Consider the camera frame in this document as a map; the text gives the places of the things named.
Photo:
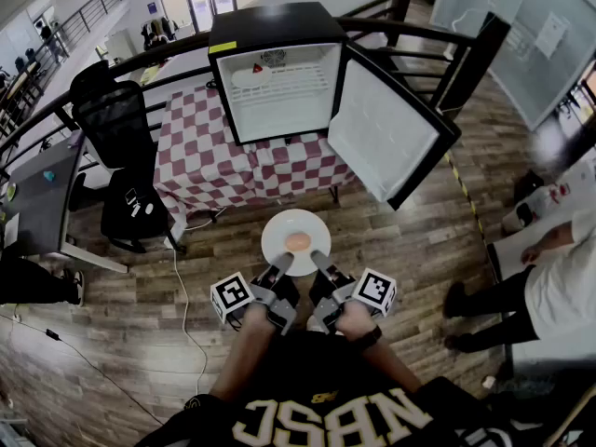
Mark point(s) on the person's black lettered shirt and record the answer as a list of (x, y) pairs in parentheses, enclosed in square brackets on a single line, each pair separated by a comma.
[(326, 389)]

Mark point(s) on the small green dish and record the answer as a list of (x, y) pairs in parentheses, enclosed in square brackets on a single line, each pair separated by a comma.
[(11, 191)]

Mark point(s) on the grey balcony railing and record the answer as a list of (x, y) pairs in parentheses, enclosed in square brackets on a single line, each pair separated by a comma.
[(84, 17)]

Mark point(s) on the red white checkered tablecloth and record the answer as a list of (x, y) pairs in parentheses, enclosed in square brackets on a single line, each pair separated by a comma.
[(205, 156)]

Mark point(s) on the white round plate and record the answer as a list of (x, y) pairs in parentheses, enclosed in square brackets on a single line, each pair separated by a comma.
[(288, 224)]

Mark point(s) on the glass entrance doors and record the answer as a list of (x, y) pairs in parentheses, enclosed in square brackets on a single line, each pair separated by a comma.
[(200, 3)]

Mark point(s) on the small teal item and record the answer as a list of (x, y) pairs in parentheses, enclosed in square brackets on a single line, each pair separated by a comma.
[(49, 176)]

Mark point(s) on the person's right forearm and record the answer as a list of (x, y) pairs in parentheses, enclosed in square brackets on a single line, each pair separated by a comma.
[(391, 366)]

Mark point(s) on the black mini fridge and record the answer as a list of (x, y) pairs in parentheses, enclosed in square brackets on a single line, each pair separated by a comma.
[(279, 21)]

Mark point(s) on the black bag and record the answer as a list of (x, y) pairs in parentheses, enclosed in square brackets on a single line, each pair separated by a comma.
[(528, 186)]

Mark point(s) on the yellow black floor tape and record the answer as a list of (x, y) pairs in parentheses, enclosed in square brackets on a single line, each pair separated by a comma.
[(465, 193)]

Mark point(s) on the person's left forearm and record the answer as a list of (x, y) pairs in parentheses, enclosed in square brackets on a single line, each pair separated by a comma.
[(247, 352)]

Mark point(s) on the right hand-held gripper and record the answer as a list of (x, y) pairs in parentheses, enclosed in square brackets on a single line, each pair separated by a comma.
[(375, 291)]

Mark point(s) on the clothes rack with coats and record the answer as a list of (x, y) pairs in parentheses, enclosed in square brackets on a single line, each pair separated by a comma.
[(160, 28)]

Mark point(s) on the orange round food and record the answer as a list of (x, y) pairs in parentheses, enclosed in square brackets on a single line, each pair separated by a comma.
[(298, 241)]

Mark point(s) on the grey desk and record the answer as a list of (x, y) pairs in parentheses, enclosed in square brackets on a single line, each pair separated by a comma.
[(37, 203)]

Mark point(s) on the black wristwatch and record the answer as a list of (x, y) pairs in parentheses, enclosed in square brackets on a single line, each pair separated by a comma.
[(368, 339)]

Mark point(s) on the black office chair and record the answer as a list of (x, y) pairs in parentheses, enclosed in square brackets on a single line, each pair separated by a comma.
[(116, 124)]

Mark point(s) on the grey smartphone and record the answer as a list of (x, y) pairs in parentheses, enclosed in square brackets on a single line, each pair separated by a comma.
[(131, 196)]

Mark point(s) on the frosted glass partition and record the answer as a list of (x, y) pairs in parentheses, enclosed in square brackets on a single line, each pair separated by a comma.
[(512, 40)]

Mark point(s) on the white plate with red item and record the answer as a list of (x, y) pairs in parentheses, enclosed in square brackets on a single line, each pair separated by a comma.
[(247, 78)]

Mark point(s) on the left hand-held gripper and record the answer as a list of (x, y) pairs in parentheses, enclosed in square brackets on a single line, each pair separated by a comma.
[(233, 296)]

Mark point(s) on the dark curved railing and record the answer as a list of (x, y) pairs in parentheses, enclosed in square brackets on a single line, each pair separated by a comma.
[(396, 25)]

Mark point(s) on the white container with black patch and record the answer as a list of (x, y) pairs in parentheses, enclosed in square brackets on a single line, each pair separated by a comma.
[(519, 214)]

